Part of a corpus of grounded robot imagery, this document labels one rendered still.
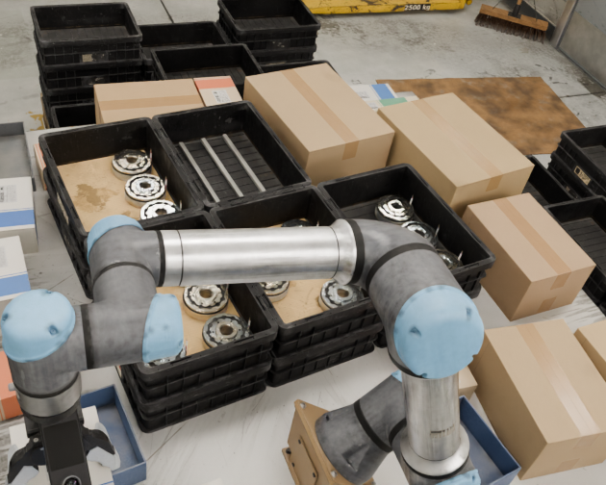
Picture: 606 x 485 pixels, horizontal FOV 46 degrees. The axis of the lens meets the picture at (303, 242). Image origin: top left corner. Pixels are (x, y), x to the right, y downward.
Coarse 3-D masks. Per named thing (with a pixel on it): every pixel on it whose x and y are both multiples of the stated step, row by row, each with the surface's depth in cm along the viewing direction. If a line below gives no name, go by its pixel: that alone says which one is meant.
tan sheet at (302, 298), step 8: (280, 224) 186; (296, 280) 172; (304, 280) 173; (312, 280) 173; (320, 280) 174; (328, 280) 174; (296, 288) 171; (304, 288) 171; (312, 288) 171; (320, 288) 172; (288, 296) 168; (296, 296) 169; (304, 296) 169; (312, 296) 169; (280, 304) 166; (288, 304) 166; (296, 304) 167; (304, 304) 167; (312, 304) 168; (280, 312) 164; (288, 312) 165; (296, 312) 165; (304, 312) 165; (312, 312) 166; (320, 312) 166; (288, 320) 163
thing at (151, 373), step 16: (144, 224) 164; (160, 224) 165; (272, 320) 149; (256, 336) 146; (272, 336) 147; (208, 352) 141; (224, 352) 143; (144, 368) 136; (160, 368) 137; (176, 368) 138
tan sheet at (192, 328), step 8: (160, 288) 164; (168, 288) 165; (176, 288) 165; (184, 288) 165; (176, 296) 163; (232, 304) 164; (184, 312) 160; (232, 312) 162; (184, 320) 158; (192, 320) 159; (200, 320) 159; (184, 328) 157; (192, 328) 157; (200, 328) 158; (184, 336) 155; (192, 336) 156; (200, 336) 156; (192, 344) 154; (200, 344) 155; (192, 352) 153
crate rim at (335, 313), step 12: (276, 192) 179; (288, 192) 180; (228, 204) 173; (240, 204) 174; (324, 204) 179; (216, 216) 170; (336, 216) 176; (264, 300) 153; (360, 300) 157; (276, 312) 151; (324, 312) 153; (336, 312) 154; (348, 312) 156; (288, 324) 149; (300, 324) 150; (312, 324) 152
